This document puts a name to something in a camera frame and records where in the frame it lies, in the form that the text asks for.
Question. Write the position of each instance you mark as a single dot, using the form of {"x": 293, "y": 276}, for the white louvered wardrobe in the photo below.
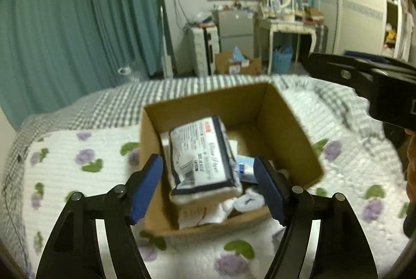
{"x": 380, "y": 27}

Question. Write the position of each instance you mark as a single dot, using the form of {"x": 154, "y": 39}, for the large teal curtain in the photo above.
{"x": 54, "y": 52}

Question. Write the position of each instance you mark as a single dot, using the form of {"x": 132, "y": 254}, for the grey checked bed sheet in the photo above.
{"x": 130, "y": 103}

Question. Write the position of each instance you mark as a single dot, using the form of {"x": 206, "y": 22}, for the white upright mop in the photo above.
{"x": 166, "y": 59}

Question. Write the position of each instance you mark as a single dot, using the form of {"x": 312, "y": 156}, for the person's right hand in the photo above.
{"x": 409, "y": 224}

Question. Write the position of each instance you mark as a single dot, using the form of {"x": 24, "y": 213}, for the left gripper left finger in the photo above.
{"x": 72, "y": 250}

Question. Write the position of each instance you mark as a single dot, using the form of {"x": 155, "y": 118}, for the white suitcase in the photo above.
{"x": 204, "y": 44}

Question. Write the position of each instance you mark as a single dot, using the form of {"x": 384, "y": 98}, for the white dressing table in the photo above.
{"x": 267, "y": 28}

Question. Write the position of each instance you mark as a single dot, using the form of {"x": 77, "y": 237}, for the blue laundry basket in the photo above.
{"x": 281, "y": 60}

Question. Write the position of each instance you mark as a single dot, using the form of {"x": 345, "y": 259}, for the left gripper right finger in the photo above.
{"x": 342, "y": 248}

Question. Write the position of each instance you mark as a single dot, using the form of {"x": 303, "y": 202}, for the silver mini fridge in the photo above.
{"x": 236, "y": 29}

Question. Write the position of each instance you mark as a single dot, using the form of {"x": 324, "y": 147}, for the white floral quilt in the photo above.
{"x": 211, "y": 185}

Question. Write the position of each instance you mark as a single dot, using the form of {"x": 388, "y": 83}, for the cardboard box on floor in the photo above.
{"x": 225, "y": 65}

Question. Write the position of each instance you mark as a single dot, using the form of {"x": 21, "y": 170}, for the white rolled socks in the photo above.
{"x": 251, "y": 200}

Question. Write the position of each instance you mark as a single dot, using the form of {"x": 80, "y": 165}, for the clear water jug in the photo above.
{"x": 127, "y": 74}

